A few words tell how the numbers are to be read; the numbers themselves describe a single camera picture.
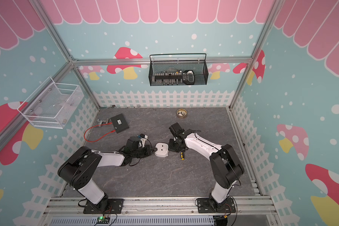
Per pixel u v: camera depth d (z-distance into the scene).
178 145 0.74
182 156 0.91
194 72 0.93
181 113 1.16
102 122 1.09
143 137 0.88
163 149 0.92
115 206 0.74
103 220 0.73
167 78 0.89
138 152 0.80
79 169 0.48
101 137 1.03
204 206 0.74
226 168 0.46
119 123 1.08
